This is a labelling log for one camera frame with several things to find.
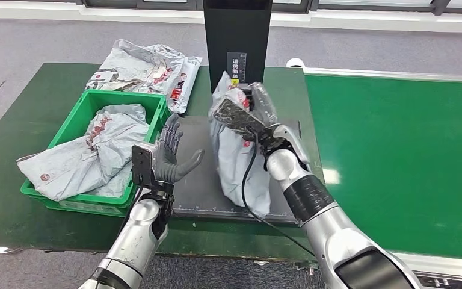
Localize black inbound scanner machine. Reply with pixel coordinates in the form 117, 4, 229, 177
171, 0, 316, 225

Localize pale grey mailer parcel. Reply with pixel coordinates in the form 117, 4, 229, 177
91, 104, 149, 199

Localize green conveyor belt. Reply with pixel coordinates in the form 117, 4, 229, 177
304, 74, 462, 263

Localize aluminium conveyor frame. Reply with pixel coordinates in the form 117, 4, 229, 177
286, 58, 462, 289

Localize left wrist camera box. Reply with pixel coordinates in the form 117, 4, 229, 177
131, 143, 161, 189

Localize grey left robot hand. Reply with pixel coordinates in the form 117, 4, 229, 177
153, 113, 206, 184

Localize green plastic crate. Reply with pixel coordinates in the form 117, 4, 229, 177
19, 89, 173, 218

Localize grey red-print parcel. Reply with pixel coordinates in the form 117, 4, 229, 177
16, 114, 151, 202

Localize dark window frame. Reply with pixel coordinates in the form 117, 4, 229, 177
77, 0, 462, 16

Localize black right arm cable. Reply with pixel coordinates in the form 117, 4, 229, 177
240, 127, 316, 258

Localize crumpled silver printed mailer bag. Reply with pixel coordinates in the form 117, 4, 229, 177
85, 39, 188, 96

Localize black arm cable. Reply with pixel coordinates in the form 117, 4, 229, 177
240, 127, 316, 258
122, 185, 145, 230

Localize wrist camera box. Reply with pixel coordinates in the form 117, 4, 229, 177
131, 143, 161, 189
212, 98, 275, 143

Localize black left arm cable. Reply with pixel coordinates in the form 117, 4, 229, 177
122, 185, 145, 230

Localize flat white red-print mailer bag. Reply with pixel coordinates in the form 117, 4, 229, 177
166, 55, 203, 115

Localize large grey red-striped parcel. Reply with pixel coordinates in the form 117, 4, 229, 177
208, 71, 274, 219

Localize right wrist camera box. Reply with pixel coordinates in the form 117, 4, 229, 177
212, 98, 275, 143

